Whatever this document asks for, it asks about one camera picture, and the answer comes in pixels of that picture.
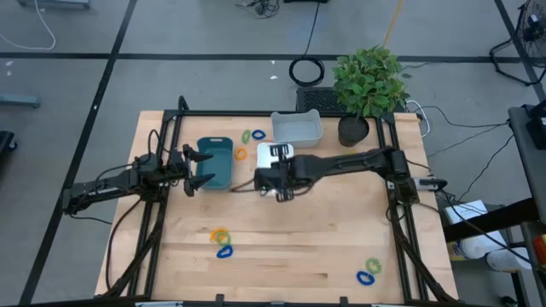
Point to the black object at floor edge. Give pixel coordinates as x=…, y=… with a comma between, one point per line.
x=6, y=143

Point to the black perforated floor grille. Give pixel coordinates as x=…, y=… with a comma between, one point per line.
x=315, y=100

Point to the black standing fan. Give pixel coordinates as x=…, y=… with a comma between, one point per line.
x=533, y=21

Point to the black metal table frame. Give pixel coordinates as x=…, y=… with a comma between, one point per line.
x=277, y=113

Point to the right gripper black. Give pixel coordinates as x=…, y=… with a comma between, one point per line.
x=273, y=177

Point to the grey flat floor object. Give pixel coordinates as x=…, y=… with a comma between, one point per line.
x=55, y=3

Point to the white plastic bin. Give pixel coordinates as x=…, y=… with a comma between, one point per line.
x=264, y=155

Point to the white paper sheet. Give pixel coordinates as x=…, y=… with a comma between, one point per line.
x=467, y=211

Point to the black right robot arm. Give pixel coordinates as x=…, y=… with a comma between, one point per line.
x=341, y=164

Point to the grey plastic bin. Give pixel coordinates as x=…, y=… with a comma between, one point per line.
x=296, y=130

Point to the teal plastic bin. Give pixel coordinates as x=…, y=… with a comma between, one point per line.
x=222, y=166

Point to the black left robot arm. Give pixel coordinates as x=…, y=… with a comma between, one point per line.
x=106, y=185

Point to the grey floor bar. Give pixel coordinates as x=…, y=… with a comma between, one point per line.
x=19, y=101

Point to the black device on side table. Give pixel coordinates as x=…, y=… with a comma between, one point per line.
x=538, y=128

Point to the black beam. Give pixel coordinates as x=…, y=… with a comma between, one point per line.
x=490, y=219

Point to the green plant in black pot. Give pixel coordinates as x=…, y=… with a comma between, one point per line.
x=367, y=85

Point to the grey side table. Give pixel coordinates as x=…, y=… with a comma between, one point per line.
x=529, y=170

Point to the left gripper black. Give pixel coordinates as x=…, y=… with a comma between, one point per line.
x=187, y=172

